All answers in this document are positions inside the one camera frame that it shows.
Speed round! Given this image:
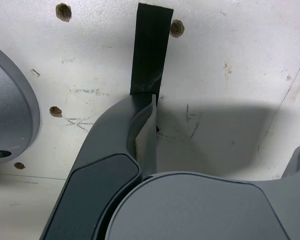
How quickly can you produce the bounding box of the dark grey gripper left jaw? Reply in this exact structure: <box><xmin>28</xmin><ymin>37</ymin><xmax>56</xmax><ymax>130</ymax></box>
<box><xmin>42</xmin><ymin>93</ymin><xmax>158</xmax><ymax>240</ymax></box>

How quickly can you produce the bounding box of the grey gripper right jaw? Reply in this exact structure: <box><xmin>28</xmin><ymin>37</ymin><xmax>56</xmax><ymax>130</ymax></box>
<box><xmin>104</xmin><ymin>136</ymin><xmax>300</xmax><ymax>240</ymax></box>

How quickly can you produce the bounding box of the black tape strip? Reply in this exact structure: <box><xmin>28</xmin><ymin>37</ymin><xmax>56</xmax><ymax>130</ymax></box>
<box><xmin>129</xmin><ymin>2</ymin><xmax>175</xmax><ymax>96</ymax></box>

